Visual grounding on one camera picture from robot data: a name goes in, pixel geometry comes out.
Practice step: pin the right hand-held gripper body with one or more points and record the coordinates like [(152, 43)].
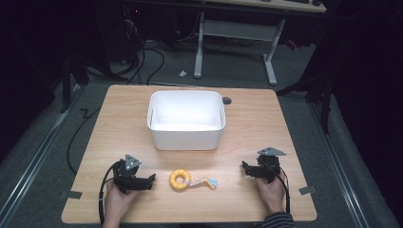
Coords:
[(269, 164)]

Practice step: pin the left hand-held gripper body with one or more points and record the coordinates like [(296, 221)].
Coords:
[(125, 177)]

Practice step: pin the white plastic bin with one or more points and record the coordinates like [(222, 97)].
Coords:
[(186, 126)]

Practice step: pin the person's left hand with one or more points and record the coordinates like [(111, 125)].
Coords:
[(115, 202)]

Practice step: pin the person's right hand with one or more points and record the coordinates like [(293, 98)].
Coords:
[(274, 194)]

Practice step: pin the grey tape piece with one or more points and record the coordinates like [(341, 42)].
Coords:
[(307, 190), (71, 194)]

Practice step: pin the dark round table grommet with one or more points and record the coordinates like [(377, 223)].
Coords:
[(226, 100)]

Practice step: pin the black metal stand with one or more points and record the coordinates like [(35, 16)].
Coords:
[(66, 85), (324, 104)]

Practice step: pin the small white floor scrap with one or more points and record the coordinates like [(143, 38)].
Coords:
[(182, 73)]

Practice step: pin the small red object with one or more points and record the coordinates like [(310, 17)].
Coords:
[(292, 44)]

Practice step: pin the desk with white legs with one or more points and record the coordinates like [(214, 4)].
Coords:
[(237, 30)]

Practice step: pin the metal floor rail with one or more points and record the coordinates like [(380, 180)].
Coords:
[(342, 171), (34, 161)]

